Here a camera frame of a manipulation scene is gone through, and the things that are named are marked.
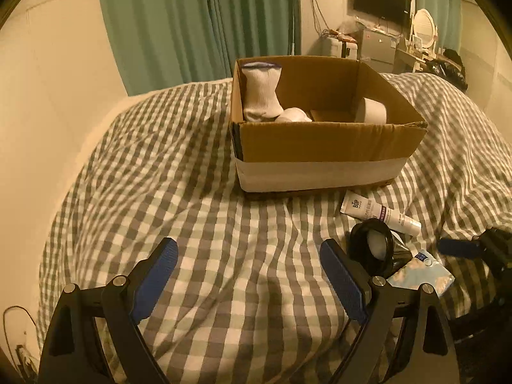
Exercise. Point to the black bag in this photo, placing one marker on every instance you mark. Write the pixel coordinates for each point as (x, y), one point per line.
(450, 68)

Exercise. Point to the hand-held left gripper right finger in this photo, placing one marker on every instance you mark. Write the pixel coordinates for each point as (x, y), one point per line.
(343, 284)

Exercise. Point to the light blue wipes packet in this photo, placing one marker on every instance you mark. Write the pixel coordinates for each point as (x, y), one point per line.
(420, 276)

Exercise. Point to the black wall television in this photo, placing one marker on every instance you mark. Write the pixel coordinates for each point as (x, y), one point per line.
(382, 2)

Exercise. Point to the grey checked blanket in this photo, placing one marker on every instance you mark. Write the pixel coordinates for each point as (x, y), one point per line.
(200, 216)

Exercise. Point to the white rolled sock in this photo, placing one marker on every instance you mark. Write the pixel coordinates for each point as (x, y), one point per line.
(294, 115)

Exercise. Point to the white dressing table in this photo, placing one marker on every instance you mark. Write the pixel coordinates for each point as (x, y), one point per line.
(410, 60)

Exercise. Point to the white oval mirror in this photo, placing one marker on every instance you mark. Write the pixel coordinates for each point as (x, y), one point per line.
(424, 28)

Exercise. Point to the grey small fridge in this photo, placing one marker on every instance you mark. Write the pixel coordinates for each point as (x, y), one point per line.
(378, 46)

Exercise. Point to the white appliance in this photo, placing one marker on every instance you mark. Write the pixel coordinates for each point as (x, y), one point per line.
(336, 47)

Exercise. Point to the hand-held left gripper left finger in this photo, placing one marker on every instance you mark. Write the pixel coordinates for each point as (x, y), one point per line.
(156, 275)

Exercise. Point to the green curtain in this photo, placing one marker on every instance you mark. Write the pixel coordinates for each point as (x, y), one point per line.
(438, 4)
(180, 24)

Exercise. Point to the white toothpaste tube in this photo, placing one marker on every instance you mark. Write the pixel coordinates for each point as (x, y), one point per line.
(376, 212)

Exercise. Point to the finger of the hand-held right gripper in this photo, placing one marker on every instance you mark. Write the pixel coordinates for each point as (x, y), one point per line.
(458, 247)

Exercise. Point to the brown cardboard box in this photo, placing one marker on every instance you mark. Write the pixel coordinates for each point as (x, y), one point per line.
(320, 148)

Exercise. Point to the black round cup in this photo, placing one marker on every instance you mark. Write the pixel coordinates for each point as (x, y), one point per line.
(366, 248)

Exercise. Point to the white ribbed sock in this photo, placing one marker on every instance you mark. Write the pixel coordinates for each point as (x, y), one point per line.
(260, 92)

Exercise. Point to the white tape roll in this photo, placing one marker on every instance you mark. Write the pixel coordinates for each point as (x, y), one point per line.
(372, 111)

